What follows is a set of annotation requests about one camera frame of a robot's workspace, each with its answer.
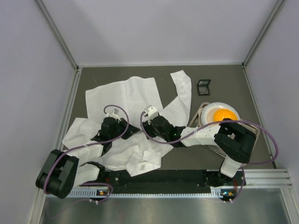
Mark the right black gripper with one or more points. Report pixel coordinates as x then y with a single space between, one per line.
149 130

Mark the white bowl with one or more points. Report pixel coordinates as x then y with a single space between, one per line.
209 110

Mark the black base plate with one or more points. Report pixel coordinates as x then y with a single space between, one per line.
167 181

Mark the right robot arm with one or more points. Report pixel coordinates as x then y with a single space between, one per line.
234 139

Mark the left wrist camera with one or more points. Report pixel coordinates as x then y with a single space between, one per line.
114 114

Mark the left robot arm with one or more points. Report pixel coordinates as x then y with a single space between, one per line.
76 166

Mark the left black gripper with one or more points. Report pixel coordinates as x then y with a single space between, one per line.
121 127

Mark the small black open box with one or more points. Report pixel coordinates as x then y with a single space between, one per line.
203 87

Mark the white shirt garment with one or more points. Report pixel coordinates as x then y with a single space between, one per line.
137 155

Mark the metal tray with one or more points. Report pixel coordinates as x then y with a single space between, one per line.
196 122

